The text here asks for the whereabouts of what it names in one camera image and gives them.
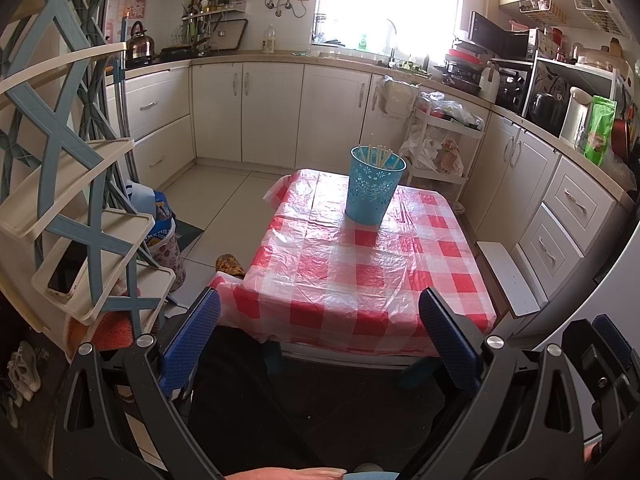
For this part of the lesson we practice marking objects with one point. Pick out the clear plastic bag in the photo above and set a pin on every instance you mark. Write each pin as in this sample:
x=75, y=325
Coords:
x=450, y=110

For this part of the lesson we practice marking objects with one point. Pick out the blue white bag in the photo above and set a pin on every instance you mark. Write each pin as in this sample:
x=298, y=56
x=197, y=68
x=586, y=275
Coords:
x=160, y=207

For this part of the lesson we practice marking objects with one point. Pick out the blue perforated utensil holder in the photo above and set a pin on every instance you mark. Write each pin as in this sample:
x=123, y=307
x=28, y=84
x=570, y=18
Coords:
x=372, y=190

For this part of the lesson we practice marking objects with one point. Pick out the white plastic bag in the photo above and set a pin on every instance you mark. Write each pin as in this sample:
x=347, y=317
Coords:
x=425, y=152

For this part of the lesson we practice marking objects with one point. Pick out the white stool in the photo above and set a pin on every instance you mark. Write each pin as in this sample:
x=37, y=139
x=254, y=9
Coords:
x=510, y=280

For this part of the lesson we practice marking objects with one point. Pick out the green snack bag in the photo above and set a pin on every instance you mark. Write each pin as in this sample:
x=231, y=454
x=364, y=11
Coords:
x=600, y=130

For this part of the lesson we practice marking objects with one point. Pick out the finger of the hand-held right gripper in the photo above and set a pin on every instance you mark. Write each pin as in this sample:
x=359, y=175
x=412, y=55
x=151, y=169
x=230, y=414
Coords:
x=612, y=340

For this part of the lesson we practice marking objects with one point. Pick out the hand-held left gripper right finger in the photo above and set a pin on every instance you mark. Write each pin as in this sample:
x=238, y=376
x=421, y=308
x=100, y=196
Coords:
x=450, y=340

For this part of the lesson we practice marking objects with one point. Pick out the blue white folding shelf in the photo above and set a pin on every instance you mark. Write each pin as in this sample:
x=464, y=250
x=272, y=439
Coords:
x=60, y=130

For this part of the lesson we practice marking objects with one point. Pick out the pink wall poster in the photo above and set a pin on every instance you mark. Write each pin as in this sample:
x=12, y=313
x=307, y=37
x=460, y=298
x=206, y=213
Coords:
x=135, y=10

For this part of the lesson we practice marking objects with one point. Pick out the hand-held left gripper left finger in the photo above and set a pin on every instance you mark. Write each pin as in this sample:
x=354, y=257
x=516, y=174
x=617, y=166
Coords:
x=192, y=340

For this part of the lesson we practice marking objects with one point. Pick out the black microwave oven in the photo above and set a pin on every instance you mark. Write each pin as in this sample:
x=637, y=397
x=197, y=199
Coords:
x=500, y=35

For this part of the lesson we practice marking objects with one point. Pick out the white appliance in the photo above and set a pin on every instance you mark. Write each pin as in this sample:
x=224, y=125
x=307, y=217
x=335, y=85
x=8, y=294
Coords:
x=597, y=60

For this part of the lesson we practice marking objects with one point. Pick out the black gas stove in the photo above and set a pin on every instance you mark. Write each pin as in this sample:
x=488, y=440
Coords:
x=182, y=51

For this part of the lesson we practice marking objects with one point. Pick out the metal sink faucet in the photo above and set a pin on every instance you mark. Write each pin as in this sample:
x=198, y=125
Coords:
x=392, y=52

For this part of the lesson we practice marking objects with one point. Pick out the white base kitchen cabinets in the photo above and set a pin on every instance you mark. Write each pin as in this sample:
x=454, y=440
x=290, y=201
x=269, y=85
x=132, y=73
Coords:
x=270, y=110

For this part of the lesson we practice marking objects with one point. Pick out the white hanging trash bin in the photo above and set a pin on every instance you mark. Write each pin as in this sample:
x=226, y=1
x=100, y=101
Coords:
x=398, y=97

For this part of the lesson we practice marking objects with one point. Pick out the red white checked tablecloth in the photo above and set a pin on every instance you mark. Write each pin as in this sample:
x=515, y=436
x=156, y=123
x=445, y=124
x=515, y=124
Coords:
x=350, y=270

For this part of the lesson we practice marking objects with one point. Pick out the patterned slipper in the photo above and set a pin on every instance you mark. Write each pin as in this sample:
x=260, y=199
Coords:
x=230, y=266

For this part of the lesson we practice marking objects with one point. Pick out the white plastic container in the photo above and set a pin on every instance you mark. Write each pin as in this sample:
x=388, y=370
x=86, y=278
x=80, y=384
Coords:
x=490, y=85

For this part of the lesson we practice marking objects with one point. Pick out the red pan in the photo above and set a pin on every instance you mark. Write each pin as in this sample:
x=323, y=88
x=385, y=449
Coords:
x=625, y=135

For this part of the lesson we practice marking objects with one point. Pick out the metal utensil rack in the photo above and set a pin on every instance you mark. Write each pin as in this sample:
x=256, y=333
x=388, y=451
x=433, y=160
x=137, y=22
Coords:
x=190, y=35

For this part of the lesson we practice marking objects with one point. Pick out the white trolley cart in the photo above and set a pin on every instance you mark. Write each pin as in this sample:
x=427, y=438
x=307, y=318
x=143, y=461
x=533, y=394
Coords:
x=450, y=129

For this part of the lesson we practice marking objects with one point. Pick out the mop poles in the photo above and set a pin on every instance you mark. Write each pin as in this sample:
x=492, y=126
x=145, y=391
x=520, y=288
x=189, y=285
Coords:
x=121, y=85

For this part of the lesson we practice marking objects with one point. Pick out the black toaster oven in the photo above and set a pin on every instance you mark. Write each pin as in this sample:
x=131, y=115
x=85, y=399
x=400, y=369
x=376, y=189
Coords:
x=512, y=85

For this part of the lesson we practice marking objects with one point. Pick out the clear plastic bottle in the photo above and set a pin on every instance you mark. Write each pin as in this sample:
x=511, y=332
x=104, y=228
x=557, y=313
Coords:
x=269, y=42

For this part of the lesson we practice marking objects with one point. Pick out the copper kettle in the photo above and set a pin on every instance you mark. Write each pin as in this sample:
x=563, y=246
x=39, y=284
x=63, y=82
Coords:
x=141, y=45

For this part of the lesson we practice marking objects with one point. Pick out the black flat device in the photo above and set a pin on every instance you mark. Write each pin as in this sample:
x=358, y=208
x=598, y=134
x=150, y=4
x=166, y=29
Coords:
x=67, y=270

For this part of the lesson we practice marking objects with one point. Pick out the dark steel pot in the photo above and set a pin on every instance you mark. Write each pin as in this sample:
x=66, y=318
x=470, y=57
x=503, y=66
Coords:
x=547, y=107

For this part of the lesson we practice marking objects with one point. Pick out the printed snack bag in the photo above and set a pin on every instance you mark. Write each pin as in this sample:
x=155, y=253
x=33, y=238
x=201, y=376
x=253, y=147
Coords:
x=450, y=157

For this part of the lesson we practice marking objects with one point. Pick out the person's forearm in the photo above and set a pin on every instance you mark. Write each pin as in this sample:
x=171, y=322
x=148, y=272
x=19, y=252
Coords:
x=285, y=474

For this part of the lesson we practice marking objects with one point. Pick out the floral bag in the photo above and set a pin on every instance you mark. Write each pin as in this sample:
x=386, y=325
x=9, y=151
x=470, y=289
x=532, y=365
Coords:
x=170, y=260

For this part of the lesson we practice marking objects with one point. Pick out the stacked cookware with red lid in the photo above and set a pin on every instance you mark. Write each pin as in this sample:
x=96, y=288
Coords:
x=462, y=55

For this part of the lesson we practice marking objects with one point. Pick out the white thermos jug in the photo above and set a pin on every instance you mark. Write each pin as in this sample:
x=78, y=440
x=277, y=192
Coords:
x=575, y=115

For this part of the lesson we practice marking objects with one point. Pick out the green dish soap bottle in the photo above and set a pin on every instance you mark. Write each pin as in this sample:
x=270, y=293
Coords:
x=363, y=42

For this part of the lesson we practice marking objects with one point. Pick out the orange towel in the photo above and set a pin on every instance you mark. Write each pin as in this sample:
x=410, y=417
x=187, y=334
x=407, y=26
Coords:
x=100, y=332

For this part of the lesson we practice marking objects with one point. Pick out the bunch of wooden chopsticks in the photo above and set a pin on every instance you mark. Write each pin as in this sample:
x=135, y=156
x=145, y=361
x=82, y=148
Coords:
x=382, y=156

